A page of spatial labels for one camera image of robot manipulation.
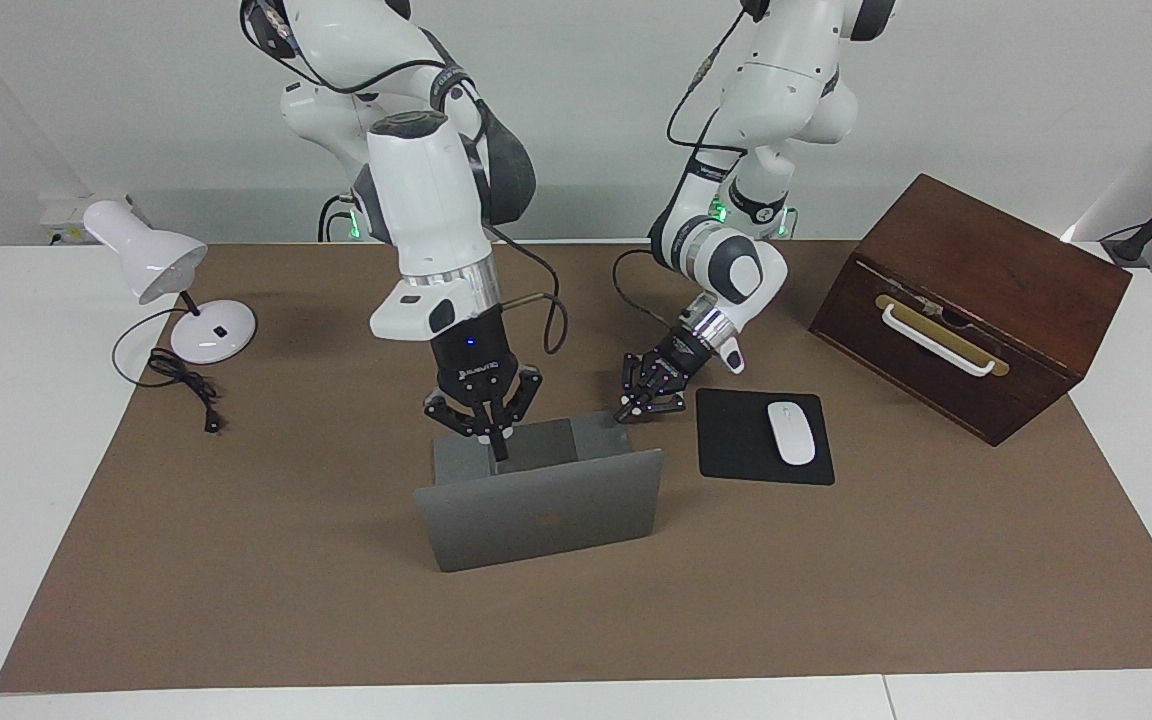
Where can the white desk lamp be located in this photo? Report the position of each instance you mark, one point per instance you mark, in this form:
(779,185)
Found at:
(211,335)

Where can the dark brown wooden box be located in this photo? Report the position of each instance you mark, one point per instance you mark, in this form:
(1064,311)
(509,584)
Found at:
(1036,290)

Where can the grey laptop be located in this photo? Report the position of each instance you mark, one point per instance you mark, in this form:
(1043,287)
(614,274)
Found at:
(536,520)

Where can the white wall socket strip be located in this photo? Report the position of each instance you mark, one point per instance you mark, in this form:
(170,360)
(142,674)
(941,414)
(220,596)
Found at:
(61,215)

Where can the white computer mouse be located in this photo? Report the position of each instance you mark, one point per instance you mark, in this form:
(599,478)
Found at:
(791,435)

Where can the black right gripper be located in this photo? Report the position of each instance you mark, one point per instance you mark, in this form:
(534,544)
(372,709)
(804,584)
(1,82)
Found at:
(476,360)

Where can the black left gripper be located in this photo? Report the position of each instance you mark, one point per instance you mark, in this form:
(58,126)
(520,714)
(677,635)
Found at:
(676,360)

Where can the brown table mat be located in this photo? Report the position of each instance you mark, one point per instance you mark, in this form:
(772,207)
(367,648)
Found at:
(336,620)

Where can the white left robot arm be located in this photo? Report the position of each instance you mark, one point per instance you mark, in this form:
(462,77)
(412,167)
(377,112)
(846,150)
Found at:
(786,80)

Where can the black mouse pad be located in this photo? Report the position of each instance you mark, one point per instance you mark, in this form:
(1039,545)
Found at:
(731,440)

